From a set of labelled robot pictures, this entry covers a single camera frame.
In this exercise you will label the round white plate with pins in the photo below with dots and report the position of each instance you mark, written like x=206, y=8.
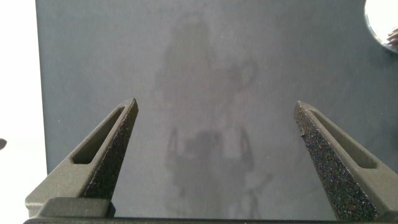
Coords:
x=381, y=18

